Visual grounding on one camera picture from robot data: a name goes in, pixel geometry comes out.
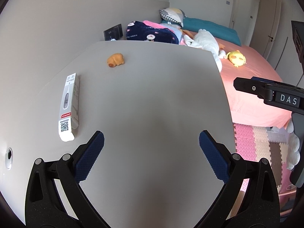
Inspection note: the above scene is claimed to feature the yellow plush toy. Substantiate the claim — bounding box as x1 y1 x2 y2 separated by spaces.
226 50 247 67

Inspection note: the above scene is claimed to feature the white thermometer box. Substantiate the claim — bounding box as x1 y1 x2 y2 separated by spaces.
58 73 80 142

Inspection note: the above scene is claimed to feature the white table cable grommet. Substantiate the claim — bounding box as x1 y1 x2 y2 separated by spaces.
5 147 13 170

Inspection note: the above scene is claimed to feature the pastel foam floor mat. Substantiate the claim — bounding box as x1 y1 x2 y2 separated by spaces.
233 122 297 209

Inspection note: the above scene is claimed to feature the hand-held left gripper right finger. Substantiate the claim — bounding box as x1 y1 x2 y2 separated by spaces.
199 130 281 228

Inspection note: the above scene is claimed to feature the checked patchwork pillow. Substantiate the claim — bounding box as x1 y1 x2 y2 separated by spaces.
160 8 187 28

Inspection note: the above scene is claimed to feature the beige wardrobe door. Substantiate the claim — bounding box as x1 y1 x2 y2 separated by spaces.
261 0 292 72

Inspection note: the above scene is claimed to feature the person's right hand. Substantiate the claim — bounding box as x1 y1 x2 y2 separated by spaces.
286 118 302 171

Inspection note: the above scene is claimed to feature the white plush goose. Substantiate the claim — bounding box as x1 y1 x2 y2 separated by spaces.
182 29 227 72

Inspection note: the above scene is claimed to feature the pink bed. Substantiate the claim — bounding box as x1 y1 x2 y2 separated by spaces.
214 32 295 130

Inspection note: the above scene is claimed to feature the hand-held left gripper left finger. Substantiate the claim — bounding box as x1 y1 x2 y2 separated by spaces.
25 131 108 228

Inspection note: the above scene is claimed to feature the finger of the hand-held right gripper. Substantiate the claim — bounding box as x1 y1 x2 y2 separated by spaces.
233 77 304 115

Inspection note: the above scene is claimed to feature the light patterned cloth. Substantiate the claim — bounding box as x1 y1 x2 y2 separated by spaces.
166 24 188 45

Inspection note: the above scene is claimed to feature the black wall switch panel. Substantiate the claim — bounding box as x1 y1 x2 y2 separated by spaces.
104 24 123 41

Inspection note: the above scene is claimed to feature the small orange squishy toy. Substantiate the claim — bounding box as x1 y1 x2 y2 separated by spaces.
107 53 125 68

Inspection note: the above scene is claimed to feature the navy printed blanket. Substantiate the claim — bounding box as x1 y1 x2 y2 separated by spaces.
126 20 180 45

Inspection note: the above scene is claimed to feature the teal pillow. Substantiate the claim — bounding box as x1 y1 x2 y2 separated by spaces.
183 17 241 47

